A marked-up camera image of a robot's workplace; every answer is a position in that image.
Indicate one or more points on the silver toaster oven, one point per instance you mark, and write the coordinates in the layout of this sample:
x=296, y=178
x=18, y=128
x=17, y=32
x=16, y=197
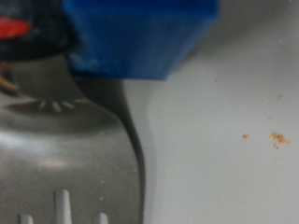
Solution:
x=218, y=171

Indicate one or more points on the metal spatula with blue block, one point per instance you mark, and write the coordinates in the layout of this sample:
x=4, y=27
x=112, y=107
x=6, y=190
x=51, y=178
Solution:
x=62, y=149

